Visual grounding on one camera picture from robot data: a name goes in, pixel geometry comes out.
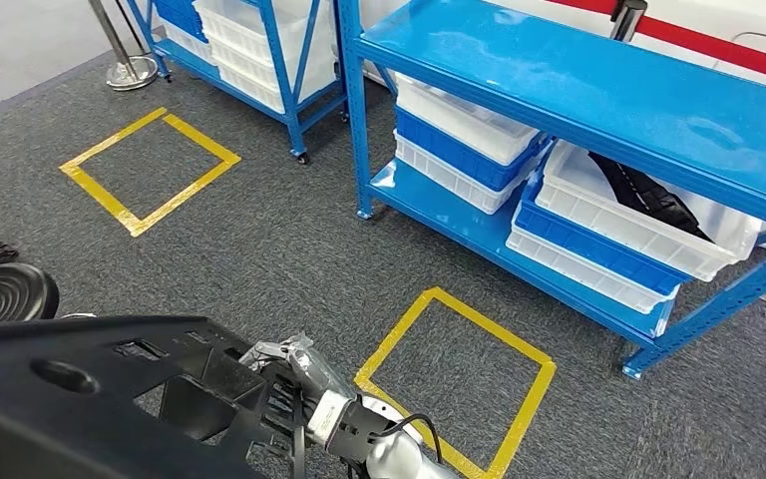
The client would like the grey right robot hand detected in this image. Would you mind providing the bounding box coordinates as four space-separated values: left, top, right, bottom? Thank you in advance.
238 332 358 479

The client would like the black plastic plate bracket part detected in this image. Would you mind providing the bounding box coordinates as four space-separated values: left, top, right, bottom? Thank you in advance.
0 315 308 479

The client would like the blue metal shelf rack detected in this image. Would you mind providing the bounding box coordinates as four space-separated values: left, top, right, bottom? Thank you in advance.
335 0 766 381
125 0 351 167

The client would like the black plastic car part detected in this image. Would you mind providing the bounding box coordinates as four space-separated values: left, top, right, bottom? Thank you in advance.
587 152 715 243

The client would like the white plastic crate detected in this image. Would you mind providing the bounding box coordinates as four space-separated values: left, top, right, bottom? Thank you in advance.
506 221 680 316
205 33 337 84
158 19 220 68
392 130 550 217
215 62 339 115
192 0 335 48
533 140 764 283
394 72 543 167

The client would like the black stool with chrome base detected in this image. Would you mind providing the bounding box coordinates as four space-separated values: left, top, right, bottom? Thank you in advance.
0 262 97 323

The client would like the chrome stanchion with round base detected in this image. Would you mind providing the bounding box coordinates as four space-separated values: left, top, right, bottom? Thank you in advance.
87 0 160 92

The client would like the red barrier belt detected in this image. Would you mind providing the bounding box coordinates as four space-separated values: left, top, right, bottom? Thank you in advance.
545 0 616 13
634 14 766 89

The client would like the chrome stanchion with black cap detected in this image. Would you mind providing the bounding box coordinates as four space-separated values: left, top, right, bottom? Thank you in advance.
609 0 648 42

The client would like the white car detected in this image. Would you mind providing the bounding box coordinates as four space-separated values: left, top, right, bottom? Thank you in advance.
356 0 766 97

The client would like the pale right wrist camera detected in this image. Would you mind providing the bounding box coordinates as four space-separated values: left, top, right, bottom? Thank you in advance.
305 389 358 445

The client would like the black camera cable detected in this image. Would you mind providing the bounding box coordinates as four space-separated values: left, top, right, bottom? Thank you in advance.
372 412 445 465

